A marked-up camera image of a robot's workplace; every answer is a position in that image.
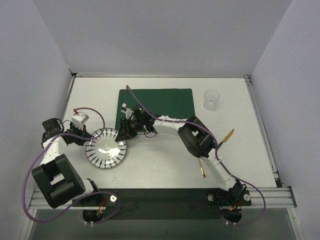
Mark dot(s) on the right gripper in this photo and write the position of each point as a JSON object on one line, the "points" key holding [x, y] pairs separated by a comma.
{"points": [[128, 128]]}

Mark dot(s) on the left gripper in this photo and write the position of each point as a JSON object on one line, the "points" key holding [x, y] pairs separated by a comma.
{"points": [[77, 135]]}

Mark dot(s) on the white plate with black stripes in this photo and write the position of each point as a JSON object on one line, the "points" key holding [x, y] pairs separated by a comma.
{"points": [[105, 152]]}

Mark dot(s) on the green placemat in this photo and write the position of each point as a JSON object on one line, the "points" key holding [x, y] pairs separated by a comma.
{"points": [[173, 102]]}

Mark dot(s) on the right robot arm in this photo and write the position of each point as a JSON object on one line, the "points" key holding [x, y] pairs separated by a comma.
{"points": [[195, 136]]}

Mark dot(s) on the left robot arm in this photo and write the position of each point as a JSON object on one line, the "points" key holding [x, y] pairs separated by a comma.
{"points": [[55, 176]]}

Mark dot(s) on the gold fork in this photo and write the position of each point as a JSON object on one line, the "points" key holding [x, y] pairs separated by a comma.
{"points": [[201, 168]]}

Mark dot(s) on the clear plastic cup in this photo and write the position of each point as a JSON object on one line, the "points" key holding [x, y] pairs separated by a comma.
{"points": [[211, 100]]}

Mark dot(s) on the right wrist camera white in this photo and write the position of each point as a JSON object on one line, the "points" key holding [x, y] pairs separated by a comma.
{"points": [[126, 110]]}

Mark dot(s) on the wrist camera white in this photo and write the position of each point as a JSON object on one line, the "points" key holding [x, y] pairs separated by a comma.
{"points": [[126, 110], [79, 119]]}

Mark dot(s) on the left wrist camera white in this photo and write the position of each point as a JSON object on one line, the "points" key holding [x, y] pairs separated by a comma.
{"points": [[79, 119]]}

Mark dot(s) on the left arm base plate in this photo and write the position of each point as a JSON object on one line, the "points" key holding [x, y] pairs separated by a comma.
{"points": [[97, 199]]}

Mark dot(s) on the green handled gold knife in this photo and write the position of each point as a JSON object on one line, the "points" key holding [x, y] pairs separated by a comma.
{"points": [[226, 138]]}

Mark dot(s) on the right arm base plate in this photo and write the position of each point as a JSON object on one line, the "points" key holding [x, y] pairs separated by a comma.
{"points": [[220, 198]]}

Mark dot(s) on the aluminium front frame rail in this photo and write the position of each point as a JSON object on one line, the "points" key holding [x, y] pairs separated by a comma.
{"points": [[274, 197]]}

